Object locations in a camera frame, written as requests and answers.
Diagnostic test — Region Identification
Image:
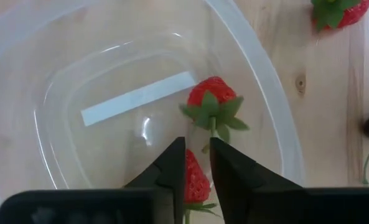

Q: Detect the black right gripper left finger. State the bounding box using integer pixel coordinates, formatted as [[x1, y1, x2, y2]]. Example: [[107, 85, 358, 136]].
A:
[[123, 136, 187, 224]]

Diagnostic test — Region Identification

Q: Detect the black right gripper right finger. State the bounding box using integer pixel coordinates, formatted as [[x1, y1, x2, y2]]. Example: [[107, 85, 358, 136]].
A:
[[209, 137, 304, 224]]

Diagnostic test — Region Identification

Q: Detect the red toy strawberry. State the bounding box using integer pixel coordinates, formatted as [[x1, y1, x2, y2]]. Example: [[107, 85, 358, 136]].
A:
[[310, 0, 369, 32], [184, 148, 221, 224], [179, 76, 251, 155]]

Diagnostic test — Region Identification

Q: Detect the clear plastic tupperware container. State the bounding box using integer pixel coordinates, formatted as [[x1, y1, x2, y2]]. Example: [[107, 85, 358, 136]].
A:
[[0, 0, 306, 224]]

